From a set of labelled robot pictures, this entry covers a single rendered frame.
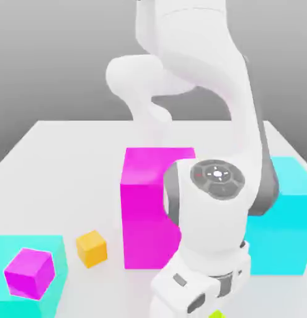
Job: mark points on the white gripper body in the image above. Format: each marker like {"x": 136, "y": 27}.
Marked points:
{"x": 168, "y": 308}

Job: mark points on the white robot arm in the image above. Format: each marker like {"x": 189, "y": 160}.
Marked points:
{"x": 207, "y": 104}

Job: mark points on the small lime cube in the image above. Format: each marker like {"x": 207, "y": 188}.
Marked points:
{"x": 217, "y": 315}

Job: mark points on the small orange cube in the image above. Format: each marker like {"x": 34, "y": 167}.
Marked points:
{"x": 92, "y": 249}

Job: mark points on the small magenta cube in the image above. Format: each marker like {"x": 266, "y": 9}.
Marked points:
{"x": 29, "y": 273}

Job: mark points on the large magenta box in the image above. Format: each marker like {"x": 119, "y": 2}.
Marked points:
{"x": 143, "y": 213}

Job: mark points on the large cyan box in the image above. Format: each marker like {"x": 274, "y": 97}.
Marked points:
{"x": 279, "y": 238}

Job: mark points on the large turquoise box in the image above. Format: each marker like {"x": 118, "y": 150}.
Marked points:
{"x": 26, "y": 241}

